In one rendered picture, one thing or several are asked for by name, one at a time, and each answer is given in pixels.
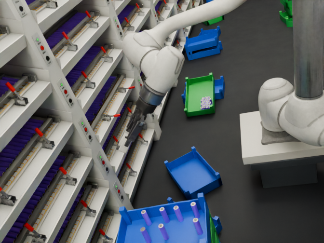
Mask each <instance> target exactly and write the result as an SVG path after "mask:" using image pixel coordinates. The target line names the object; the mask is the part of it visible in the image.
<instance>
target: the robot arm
mask: <svg viewBox="0 0 324 243"><path fill-rule="evenodd" d="M245 1H247V0H214V1H211V2H209V3H206V4H203V5H201V6H198V7H195V8H193V9H190V10H187V11H185V12H182V13H179V14H177V15H174V16H172V17H169V18H167V19H166V20H164V21H162V22H161V23H159V24H158V25H157V26H156V27H154V28H153V29H150V30H144V31H142V32H139V33H138V32H132V33H129V34H127V35H126V36H125V37H124V39H123V41H122V49H123V52H124V54H125V56H126V57H127V58H128V60H129V61H130V62H131V63H132V64H133V65H134V66H135V67H136V68H137V69H139V70H141V71H142V72H143V73H144V75H145V77H146V81H145V82H144V84H143V86H142V88H141V90H140V92H139V95H140V96H139V98H138V100H137V102H136V108H135V111H134V113H133V115H132V117H131V118H130V120H129V122H128V124H127V126H126V127H127V129H126V131H125V133H124V135H123V137H122V138H121V140H120V142H119V144H118V146H120V148H119V150H118V151H120V152H122V153H126V151H127V150H128V148H129V146H130V144H131V142H134V141H135V139H136V138H137V136H138V134H139V133H140V131H141V129H142V128H143V126H144V125H145V122H144V120H145V119H146V117H147V114H151V113H153V112H154V110H155V108H156V107H157V106H158V105H160V104H161V102H162V101H163V99H164V97H165V96H166V93H167V92H168V91H169V89H171V88H172V86H173V85H174V83H175V82H176V80H177V78H178V76H179V74H180V72H181V70H182V67H183V65H184V61H185V57H184V55H183V54H182V53H181V52H180V51H179V50H178V49H177V48H175V47H173V46H170V45H168V46H166V47H163V43H164V41H165V39H166V38H167V37H168V36H169V35H170V34H171V33H173V32H175V31H177V30H179V29H182V28H185V27H189V26H192V25H195V24H198V23H201V22H205V21H208V20H211V19H214V18H217V17H220V16H223V15H225V14H227V13H229V12H231V11H233V10H234V9H236V8H237V7H239V6H240V5H242V4H243V3H244V2H245ZM292 15H293V47H294V80H295V89H294V87H293V85H292V84H291V83H290V82H289V81H287V80H285V79H282V78H273V79H269V80H267V81H266V82H264V84H263V85H262V86H261V88H260V90H259V94H258V107H259V113H260V117H261V122H260V124H261V126H262V139H261V144H262V145H268V144H273V143H283V142H303V143H305V144H308V145H312V146H317V147H321V146H324V90H323V87H324V0H292Z"/></svg>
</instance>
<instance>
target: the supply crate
mask: <svg viewBox="0 0 324 243"><path fill-rule="evenodd" d="M192 202H195V203H196V205H197V208H198V210H199V213H200V218H198V220H199V223H200V225H201V228H202V230H203V234H202V235H199V234H198V233H197V231H196V228H195V226H194V223H193V219H194V218H195V215H194V213H193V210H192V208H191V205H190V204H191V203H192ZM176 205H177V206H178V207H179V209H180V212H181V214H182V217H183V219H184V220H183V221H182V222H179V221H178V219H177V216H176V214H175V211H174V206H176ZM161 207H164V208H165V210H166V213H167V215H168V217H169V219H170V222H169V223H165V221H164V219H163V217H162V215H161V213H160V208H161ZM142 210H146V212H147V214H148V216H149V218H150V220H151V222H152V224H151V225H150V226H148V225H147V224H146V222H145V220H144V218H143V216H142V214H141V211H142ZM119 212H120V214H121V220H120V225H119V230H118V235H117V240H116V243H147V242H146V240H145V239H144V237H143V235H142V233H141V231H140V229H141V228H142V227H145V228H146V230H147V232H148V234H149V236H150V238H151V243H211V235H210V220H209V208H208V205H207V202H206V199H205V196H204V194H203V193H198V198H197V199H193V200H187V201H181V202H174V203H168V204H162V205H156V206H151V207H145V208H139V209H134V210H128V211H127V210H126V208H125V206H122V207H120V208H119ZM159 224H163V225H164V227H165V229H166V231H167V233H168V235H169V239H168V240H165V239H164V238H163V236H162V234H161V232H160V230H159V228H158V225H159Z"/></svg>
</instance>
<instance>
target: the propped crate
mask: <svg viewBox="0 0 324 243"><path fill-rule="evenodd" d="M208 96H209V97H210V98H211V99H212V102H213V104H211V105H209V107H210V109H204V110H201V107H202V106H201V99H202V97H208ZM184 112H185V114H186V116H187V117H191V116H198V115H204V114H211V113H215V78H214V76H213V74H212V73H209V76H203V77H198V78H193V79H189V78H188V77H186V101H185V109H184Z"/></svg>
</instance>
